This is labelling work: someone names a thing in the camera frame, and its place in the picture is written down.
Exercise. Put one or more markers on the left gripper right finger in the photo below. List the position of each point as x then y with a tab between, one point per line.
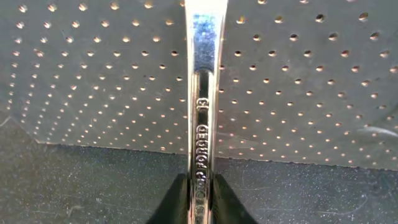
228	208

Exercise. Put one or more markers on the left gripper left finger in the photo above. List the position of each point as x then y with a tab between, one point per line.
174	205

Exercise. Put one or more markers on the wrench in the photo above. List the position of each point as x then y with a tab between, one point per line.
203	124

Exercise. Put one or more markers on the black pegboard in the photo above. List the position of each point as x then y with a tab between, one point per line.
93	77

